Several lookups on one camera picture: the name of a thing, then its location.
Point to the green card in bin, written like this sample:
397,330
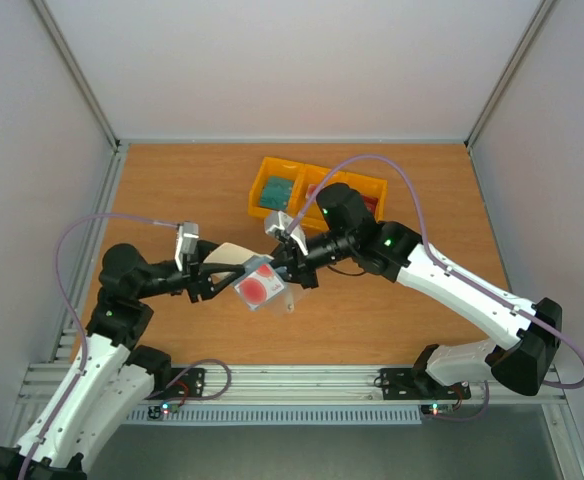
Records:
276,193

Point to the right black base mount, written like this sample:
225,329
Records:
398,383

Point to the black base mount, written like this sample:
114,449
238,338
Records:
398,383
190,384

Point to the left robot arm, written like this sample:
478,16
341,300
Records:
112,373

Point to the white red-dot credit card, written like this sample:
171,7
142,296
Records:
260,284

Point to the beige card holder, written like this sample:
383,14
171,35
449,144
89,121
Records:
286,303

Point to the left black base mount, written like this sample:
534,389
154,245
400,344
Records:
190,384

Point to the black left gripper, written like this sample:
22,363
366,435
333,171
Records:
199,282

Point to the grey slotted cable duct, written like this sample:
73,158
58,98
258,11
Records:
276,415

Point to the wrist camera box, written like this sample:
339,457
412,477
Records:
186,242
281,226

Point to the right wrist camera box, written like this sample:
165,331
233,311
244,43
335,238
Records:
281,226

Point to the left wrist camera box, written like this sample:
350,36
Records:
186,242

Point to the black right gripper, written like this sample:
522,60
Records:
299,265

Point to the pink red card in bin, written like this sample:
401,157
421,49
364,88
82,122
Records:
310,190

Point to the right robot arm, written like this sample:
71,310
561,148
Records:
521,342

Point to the aluminium front rail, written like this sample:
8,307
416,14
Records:
303,385

